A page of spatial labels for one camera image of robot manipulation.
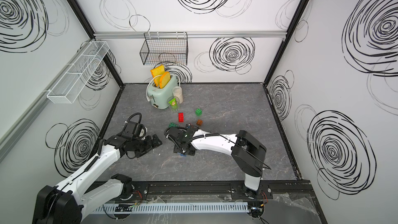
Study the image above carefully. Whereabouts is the dark green long lego brick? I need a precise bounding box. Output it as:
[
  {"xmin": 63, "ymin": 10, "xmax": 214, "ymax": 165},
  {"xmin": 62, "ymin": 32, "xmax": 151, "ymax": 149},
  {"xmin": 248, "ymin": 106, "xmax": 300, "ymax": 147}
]
[{"xmin": 169, "ymin": 122, "xmax": 179, "ymax": 127}]

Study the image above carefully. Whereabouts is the orange toast slice front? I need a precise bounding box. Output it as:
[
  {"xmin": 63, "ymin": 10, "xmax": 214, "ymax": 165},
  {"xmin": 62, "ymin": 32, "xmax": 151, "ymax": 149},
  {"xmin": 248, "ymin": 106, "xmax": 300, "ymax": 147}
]
[{"xmin": 159, "ymin": 72, "xmax": 171, "ymax": 89}]

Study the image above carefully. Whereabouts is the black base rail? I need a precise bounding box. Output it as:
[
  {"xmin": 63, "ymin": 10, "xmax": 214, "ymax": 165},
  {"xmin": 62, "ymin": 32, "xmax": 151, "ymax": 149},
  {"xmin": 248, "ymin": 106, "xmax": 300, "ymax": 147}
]
[{"xmin": 132, "ymin": 180, "xmax": 315, "ymax": 201}]

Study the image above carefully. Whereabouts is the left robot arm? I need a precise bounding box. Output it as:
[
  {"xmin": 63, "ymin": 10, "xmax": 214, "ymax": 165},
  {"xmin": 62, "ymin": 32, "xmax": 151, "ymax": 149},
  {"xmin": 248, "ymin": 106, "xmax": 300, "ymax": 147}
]
[{"xmin": 32, "ymin": 118, "xmax": 162, "ymax": 224}]

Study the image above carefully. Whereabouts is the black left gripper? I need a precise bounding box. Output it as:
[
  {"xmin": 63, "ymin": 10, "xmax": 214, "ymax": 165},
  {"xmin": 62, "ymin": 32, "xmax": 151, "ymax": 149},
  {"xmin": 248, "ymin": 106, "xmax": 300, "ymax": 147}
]
[{"xmin": 133, "ymin": 133, "xmax": 163, "ymax": 157}]

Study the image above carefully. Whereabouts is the yellow toast slice back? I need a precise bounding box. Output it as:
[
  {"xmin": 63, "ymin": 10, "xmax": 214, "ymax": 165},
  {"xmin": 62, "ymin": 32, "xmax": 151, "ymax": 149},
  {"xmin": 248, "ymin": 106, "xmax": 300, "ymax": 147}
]
[{"xmin": 150, "ymin": 64, "xmax": 165, "ymax": 87}]

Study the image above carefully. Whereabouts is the white mesh wall shelf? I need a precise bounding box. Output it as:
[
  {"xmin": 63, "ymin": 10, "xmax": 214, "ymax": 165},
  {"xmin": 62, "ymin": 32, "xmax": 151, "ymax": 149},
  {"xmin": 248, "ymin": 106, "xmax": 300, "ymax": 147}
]
[{"xmin": 47, "ymin": 40, "xmax": 109, "ymax": 104}]

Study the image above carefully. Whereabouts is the clear glass with green packet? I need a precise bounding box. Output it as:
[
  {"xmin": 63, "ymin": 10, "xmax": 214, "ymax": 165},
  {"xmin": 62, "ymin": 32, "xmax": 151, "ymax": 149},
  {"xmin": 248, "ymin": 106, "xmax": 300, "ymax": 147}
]
[{"xmin": 167, "ymin": 96, "xmax": 180, "ymax": 113}]

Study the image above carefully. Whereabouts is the jar of beige grains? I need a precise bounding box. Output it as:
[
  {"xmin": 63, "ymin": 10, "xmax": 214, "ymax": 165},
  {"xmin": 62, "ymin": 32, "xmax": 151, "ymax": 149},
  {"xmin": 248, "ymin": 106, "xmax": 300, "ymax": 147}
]
[{"xmin": 172, "ymin": 86, "xmax": 183, "ymax": 103}]

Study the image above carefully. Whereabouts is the light green square lego brick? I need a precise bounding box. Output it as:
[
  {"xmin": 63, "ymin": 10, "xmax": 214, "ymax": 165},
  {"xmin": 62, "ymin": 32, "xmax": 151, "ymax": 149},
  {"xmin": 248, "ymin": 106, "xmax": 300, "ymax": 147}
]
[{"xmin": 195, "ymin": 108, "xmax": 203, "ymax": 117}]

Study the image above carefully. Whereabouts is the white slotted cable duct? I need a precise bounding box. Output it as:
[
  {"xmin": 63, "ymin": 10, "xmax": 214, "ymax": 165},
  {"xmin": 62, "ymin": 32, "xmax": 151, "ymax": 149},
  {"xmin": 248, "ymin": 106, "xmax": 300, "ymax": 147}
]
[{"xmin": 92, "ymin": 202, "xmax": 249, "ymax": 215}]

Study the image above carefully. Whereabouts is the mint green toaster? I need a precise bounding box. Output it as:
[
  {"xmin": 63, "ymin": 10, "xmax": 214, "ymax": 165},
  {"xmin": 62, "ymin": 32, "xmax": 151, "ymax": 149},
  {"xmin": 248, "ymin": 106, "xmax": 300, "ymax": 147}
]
[{"xmin": 146, "ymin": 74, "xmax": 179, "ymax": 110}]

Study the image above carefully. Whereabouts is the black wire basket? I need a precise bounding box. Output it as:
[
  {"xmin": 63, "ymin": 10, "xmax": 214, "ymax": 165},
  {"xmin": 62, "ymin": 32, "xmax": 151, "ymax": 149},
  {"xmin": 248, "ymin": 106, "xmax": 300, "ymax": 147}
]
[{"xmin": 140, "ymin": 32, "xmax": 189, "ymax": 65}]

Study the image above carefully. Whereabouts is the red long lego brick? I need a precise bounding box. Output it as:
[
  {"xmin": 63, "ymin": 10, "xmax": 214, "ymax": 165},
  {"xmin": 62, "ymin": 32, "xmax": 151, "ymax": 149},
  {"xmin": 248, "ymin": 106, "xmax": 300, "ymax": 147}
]
[{"xmin": 178, "ymin": 113, "xmax": 184, "ymax": 122}]

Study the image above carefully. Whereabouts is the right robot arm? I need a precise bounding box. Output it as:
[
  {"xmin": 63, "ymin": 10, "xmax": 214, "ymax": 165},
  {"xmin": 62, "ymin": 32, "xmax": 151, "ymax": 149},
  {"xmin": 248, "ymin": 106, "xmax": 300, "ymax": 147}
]
[{"xmin": 164, "ymin": 124, "xmax": 270, "ymax": 196}]

